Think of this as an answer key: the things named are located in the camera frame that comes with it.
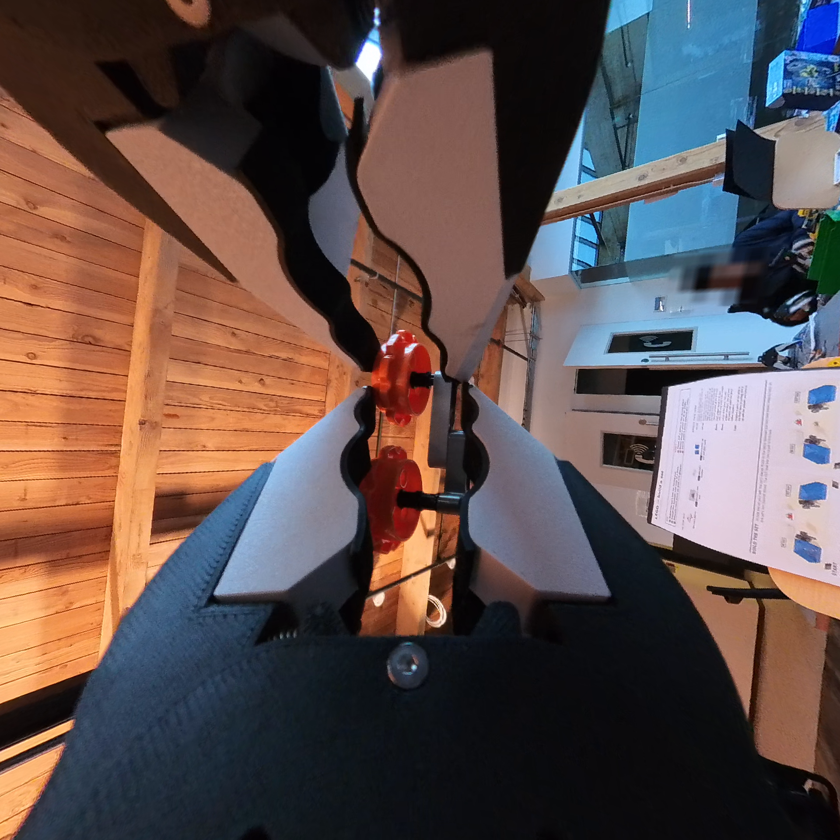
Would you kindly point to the white instruction board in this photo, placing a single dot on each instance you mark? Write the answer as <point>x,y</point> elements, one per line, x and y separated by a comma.
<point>735,459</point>

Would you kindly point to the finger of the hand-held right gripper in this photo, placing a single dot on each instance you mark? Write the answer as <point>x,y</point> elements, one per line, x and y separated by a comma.
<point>439,184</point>
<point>210,210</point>

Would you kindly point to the orange wheeled grey toy assembly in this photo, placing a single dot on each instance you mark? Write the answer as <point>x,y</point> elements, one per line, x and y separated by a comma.
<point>400,377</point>

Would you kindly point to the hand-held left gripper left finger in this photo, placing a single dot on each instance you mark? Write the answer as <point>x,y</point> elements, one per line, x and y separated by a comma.
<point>295,518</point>

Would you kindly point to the blue printed cardboard box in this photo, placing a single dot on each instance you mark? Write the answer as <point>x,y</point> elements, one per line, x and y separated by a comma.
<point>804,79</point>

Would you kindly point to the round wooden table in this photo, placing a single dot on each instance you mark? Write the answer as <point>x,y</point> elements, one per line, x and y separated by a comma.
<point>807,594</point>

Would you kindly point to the wooden black chair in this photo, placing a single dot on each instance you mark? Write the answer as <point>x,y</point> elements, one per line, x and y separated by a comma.
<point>800,164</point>

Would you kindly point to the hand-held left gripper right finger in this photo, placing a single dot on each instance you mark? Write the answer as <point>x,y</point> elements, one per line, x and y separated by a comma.
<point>531,525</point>

